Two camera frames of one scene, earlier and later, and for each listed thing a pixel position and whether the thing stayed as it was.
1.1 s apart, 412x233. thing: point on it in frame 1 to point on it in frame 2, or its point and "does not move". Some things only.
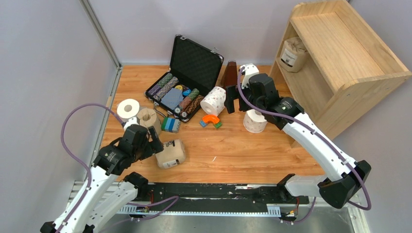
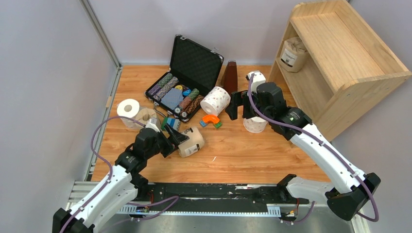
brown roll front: [173, 155] to [193, 145]
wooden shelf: [333, 66] does not move
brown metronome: [230, 78] does not move
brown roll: [293, 54] does not move
